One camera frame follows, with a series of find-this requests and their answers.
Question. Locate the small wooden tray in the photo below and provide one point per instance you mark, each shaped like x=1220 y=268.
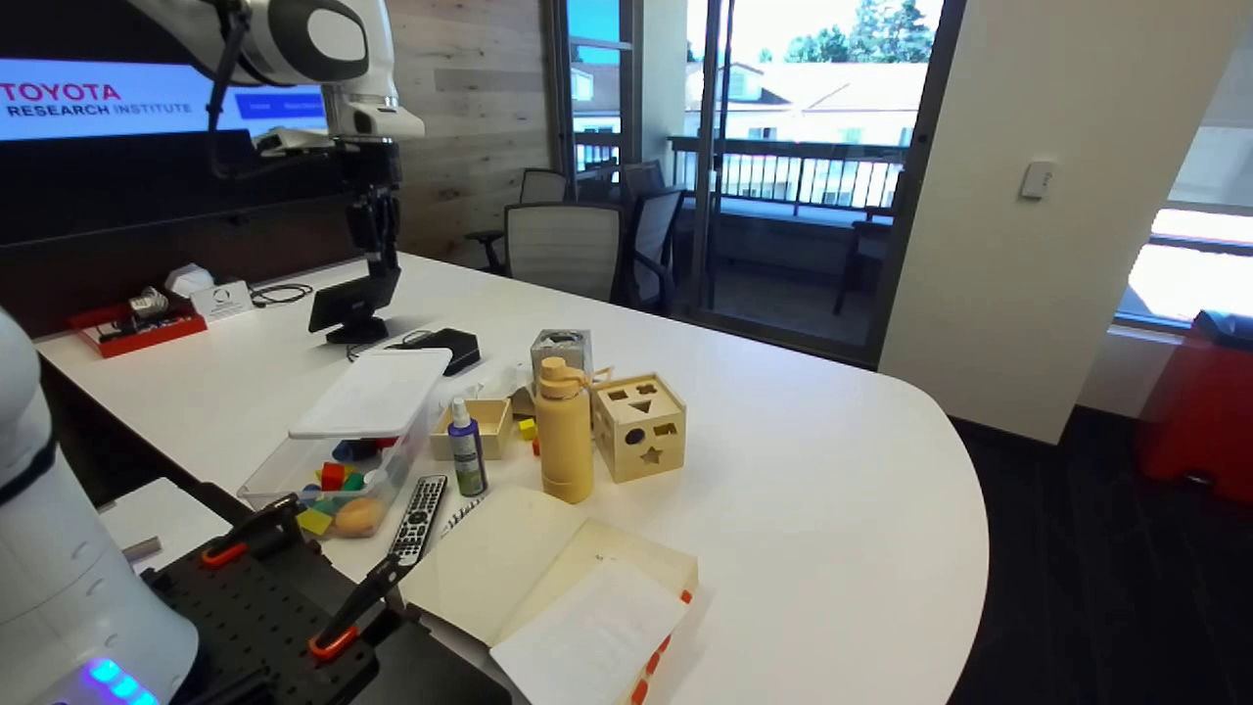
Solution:
x=493 y=416

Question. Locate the red toy cube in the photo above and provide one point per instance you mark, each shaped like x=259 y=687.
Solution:
x=335 y=476

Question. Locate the black device on stand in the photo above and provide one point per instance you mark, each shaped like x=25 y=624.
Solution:
x=341 y=307

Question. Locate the grey remote control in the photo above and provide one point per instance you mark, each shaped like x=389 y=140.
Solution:
x=425 y=513

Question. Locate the white sheet on base plate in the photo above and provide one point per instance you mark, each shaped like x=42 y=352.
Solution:
x=161 y=521

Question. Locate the grey office chair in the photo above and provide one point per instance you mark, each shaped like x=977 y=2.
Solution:
x=567 y=252

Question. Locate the green toy block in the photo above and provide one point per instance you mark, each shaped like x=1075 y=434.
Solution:
x=353 y=479

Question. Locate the orange toy fruit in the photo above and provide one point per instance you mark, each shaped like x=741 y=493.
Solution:
x=359 y=517

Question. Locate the wooden shape sorter cube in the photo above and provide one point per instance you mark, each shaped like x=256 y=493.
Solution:
x=641 y=427

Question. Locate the red bin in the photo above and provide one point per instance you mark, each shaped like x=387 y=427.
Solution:
x=1199 y=405

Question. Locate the dark balcony chair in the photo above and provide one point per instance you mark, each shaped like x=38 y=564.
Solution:
x=863 y=259

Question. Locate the grey tissue box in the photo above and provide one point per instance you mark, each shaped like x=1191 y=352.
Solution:
x=562 y=345

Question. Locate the small blue-labelled spray bottle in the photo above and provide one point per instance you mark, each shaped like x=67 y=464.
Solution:
x=466 y=457

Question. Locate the clear plastic storage bin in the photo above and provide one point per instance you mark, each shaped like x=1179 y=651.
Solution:
x=286 y=472

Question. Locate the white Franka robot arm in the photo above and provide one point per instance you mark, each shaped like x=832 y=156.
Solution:
x=64 y=588

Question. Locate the tan water bottle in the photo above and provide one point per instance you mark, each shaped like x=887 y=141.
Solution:
x=567 y=443

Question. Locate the small white box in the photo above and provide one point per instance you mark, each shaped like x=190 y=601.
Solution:
x=216 y=297

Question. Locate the dark office chair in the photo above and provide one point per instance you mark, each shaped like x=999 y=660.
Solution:
x=653 y=250
x=541 y=186

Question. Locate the dark balcony railing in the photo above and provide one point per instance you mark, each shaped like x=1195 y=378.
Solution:
x=786 y=157

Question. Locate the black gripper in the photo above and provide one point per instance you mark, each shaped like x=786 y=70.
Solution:
x=371 y=177

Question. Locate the white wall light switch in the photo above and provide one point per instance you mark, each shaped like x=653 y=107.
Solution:
x=1039 y=177

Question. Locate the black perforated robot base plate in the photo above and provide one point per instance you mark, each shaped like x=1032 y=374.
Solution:
x=275 y=614

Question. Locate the red tray with items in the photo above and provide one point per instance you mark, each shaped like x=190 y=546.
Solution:
x=138 y=325

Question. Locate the wall display screen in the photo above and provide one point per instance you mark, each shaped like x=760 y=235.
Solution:
x=121 y=105

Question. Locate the black tablet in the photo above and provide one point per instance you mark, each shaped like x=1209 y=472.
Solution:
x=436 y=352

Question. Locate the white bin lid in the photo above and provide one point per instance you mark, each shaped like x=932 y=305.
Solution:
x=375 y=395

